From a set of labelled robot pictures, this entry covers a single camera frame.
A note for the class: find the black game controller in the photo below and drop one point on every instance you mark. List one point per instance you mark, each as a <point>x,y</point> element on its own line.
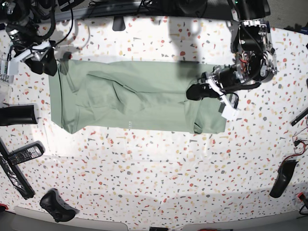
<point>59,213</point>

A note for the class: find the clear plastic parts bag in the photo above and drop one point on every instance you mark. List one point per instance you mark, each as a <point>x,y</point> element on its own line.
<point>5,88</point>

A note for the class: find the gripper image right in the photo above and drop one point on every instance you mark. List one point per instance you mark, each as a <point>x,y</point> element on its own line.
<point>221,82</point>

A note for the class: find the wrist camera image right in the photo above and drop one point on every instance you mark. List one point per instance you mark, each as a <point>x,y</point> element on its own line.
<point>228,112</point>

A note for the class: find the green T-shirt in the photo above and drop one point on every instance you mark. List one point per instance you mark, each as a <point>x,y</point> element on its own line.
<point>133,95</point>

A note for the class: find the black curved handle right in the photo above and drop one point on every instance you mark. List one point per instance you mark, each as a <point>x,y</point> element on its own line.
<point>285,173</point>

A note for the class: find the black TV remote control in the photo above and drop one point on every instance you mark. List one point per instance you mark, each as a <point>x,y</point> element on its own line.
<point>26,153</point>

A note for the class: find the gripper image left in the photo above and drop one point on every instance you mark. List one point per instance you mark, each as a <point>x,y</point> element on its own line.
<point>49,61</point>

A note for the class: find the long black bar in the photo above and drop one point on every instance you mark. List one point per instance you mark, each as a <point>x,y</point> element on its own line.
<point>14,174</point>

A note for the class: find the grey monitor stand base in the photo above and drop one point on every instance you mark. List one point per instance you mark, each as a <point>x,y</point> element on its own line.
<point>118,23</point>

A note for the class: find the small black stick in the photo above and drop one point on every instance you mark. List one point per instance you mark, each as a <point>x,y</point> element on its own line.
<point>297,119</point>

